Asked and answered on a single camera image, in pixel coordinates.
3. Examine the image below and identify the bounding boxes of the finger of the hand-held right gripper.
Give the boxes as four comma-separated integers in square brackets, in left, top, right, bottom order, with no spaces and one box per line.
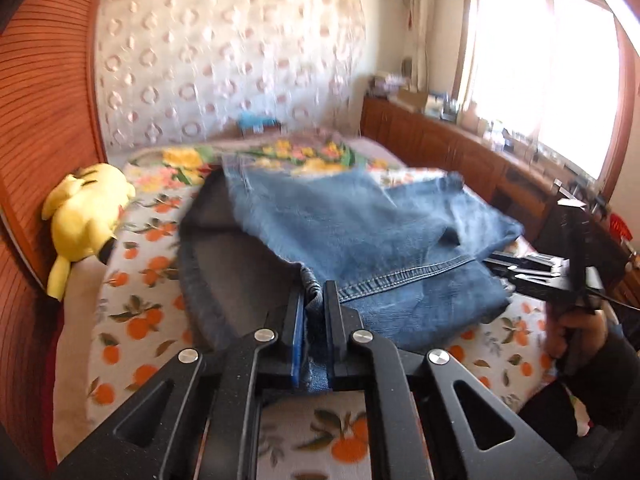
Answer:
[481,252,572,302]

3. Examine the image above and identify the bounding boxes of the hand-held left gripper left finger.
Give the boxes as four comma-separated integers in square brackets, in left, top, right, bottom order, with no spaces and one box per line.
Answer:
[52,292,307,480]

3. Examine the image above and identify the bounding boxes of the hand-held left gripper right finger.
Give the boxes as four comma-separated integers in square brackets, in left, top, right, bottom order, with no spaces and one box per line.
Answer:
[324,281,579,480]

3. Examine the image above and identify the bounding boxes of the blue denim pants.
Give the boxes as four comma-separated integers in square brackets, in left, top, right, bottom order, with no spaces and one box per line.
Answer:
[180,162,525,396]

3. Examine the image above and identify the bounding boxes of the person's right forearm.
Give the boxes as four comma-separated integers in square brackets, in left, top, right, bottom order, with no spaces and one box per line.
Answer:
[520,320,640,480]

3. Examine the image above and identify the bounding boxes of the person's right hand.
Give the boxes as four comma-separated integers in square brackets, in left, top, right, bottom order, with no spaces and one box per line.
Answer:
[544,307,610,362]

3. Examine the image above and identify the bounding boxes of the wooden cabinet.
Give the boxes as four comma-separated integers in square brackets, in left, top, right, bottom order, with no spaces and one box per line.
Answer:
[360,95,640,307]

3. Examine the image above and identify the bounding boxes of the orange fruit print bed sheet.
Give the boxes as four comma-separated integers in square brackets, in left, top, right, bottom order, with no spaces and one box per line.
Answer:
[87,170,596,480]

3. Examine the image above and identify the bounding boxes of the window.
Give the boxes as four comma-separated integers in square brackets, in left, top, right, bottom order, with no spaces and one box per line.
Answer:
[457,0,637,197]

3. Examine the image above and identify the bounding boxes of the floral blanket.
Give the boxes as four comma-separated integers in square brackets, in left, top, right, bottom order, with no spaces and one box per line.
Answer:
[127,132,407,186]

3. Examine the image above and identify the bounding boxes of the blue bag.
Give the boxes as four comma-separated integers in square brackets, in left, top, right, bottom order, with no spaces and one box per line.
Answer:
[236,112,281,137]

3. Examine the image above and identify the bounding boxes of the beige mattress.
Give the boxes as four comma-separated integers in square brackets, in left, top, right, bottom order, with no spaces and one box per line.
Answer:
[52,260,117,461]

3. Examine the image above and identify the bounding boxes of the yellow plush toy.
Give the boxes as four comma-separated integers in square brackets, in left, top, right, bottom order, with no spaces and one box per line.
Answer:
[41,162,137,302]

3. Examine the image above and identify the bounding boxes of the sheer curtain with circles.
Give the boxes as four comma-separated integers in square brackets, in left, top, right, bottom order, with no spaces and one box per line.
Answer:
[95,0,369,157]

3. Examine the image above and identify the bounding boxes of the wooden slatted headboard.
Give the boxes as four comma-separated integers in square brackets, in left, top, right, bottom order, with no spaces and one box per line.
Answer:
[0,0,117,461]

